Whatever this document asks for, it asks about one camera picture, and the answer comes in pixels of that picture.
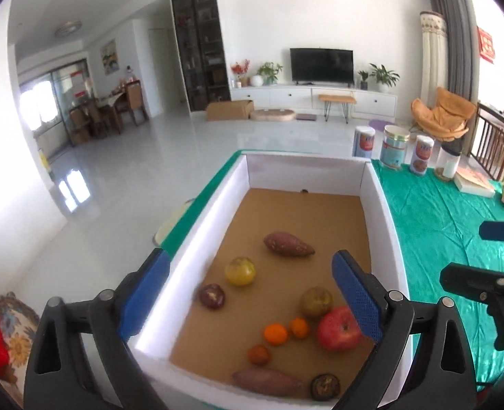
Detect round beige floor cushion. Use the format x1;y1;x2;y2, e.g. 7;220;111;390
250;109;296;122

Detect flat white box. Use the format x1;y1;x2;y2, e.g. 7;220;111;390
454;166;497;199

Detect red wall decoration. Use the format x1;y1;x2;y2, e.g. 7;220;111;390
477;26;496;65

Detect leafy green potted plant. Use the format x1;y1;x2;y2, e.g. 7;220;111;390
258;62;284;85

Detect black lid clear jar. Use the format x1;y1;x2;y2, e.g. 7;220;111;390
434;142;463;181

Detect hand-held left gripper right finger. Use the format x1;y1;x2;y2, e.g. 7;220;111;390
331;249;478;410

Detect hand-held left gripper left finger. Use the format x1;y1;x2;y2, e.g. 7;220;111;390
23;248;171;410

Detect purple round fruit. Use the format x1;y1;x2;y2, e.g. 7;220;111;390
198;284;225;310

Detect brown cardboard box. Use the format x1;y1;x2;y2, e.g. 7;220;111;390
205;99;255;121

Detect tall dark display cabinet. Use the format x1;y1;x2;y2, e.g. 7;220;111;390
170;0;231;112

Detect dark brown round fruit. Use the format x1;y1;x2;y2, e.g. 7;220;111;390
311;373;341;402

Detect orange lounge chair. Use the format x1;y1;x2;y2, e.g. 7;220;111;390
410;87;478;142

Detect wooden dining table set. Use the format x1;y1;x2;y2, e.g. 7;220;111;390
67;79;150;145

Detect large green potted plant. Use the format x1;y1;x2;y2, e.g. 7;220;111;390
369;64;400;93

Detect small orange mandarin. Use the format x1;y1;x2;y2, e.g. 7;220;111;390
248;344;271;366
263;323;289;346
290;317;310;339

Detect teal-label glass jar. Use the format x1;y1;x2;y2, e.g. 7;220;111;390
379;125;412;173

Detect white-red can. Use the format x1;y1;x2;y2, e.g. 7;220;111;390
353;126;376;159

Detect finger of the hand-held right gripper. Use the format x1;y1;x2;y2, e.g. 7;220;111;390
478;219;504;244
439;262;504;352

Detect framed wall painting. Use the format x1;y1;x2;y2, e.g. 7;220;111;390
100;38;119;76

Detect white cardboard box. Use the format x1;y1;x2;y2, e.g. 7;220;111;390
130;150;413;410

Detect dark wooden chair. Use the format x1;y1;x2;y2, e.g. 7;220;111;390
470;101;504;182

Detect red apple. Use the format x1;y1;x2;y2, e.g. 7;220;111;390
317;306;364;353

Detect white stool seat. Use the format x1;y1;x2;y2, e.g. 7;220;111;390
151;199;197;248

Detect floral patterned cushion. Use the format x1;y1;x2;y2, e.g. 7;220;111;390
0;291;42;406

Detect black television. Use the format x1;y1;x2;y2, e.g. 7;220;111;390
290;48;355;85

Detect small wooden side table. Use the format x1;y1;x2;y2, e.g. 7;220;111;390
318;94;358;124

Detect red and blue can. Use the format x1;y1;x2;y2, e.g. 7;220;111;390
410;135;435;176

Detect red flower arrangement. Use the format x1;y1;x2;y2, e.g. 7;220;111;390
230;59;252;88

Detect round ceiling light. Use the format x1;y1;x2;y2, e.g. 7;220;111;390
54;20;83;37

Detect greenish round citrus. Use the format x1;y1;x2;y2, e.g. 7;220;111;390
300;286;334;318

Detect cream covered standing air conditioner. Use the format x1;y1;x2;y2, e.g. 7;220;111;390
420;10;450;108

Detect yellow round fruit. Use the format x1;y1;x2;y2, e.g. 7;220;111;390
225;257;256;287

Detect grey curtain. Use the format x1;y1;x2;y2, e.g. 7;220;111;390
428;0;478;104

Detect reddish sweet potato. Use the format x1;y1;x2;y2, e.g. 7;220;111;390
232;369;309;398
263;231;316;258

